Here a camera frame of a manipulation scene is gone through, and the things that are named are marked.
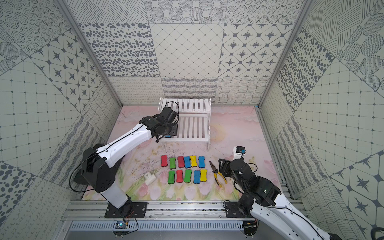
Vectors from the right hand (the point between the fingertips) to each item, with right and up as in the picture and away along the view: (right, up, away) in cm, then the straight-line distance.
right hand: (224, 162), depth 74 cm
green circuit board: (-51, -30, -2) cm, 59 cm away
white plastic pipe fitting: (-40, -11, +8) cm, 43 cm away
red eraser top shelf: (-35, -4, +18) cm, 39 cm away
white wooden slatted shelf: (-16, +26, +41) cm, 51 cm away
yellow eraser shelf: (-10, -10, +10) cm, 18 cm away
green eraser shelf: (-29, -11, +10) cm, 32 cm away
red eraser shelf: (-24, -11, +10) cm, 28 cm away
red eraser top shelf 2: (-24, -4, +16) cm, 29 cm away
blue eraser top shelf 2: (-11, -4, +17) cm, 20 cm away
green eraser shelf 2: (-19, -11, +12) cm, 25 cm away
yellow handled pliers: (-3, -9, +12) cm, 15 cm away
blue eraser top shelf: (-20, -4, +16) cm, 26 cm away
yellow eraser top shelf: (-16, -4, +16) cm, 23 cm away
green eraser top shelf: (-29, -6, +15) cm, 33 cm away
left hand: (-28, +18, +10) cm, 35 cm away
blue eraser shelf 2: (-14, -12, +10) cm, 21 cm away
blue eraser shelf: (-31, +12, +12) cm, 35 cm away
